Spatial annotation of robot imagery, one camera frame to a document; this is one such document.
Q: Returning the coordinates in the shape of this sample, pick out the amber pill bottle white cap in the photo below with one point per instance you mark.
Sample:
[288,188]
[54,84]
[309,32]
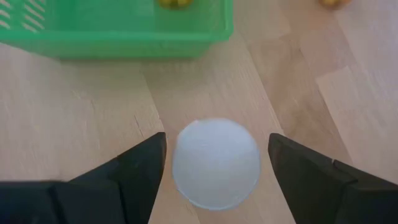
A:
[216,163]
[175,3]
[334,2]

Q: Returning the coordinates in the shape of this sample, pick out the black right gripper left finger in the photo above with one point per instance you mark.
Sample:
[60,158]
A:
[124,193]

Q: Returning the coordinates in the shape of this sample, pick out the green plastic basket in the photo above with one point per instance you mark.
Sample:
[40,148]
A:
[124,40]

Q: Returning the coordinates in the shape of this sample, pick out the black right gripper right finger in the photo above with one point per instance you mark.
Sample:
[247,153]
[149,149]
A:
[317,193]

